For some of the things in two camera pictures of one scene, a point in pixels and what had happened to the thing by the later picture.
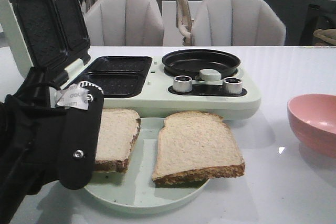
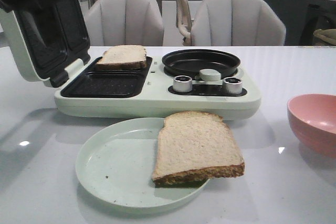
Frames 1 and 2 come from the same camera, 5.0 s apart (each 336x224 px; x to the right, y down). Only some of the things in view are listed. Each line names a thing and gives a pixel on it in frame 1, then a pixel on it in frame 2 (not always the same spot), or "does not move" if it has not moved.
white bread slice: [118, 127] to [123, 57]
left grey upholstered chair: [125, 19] does not move
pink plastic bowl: [312, 117] does not move
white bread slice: [193, 146] does not move
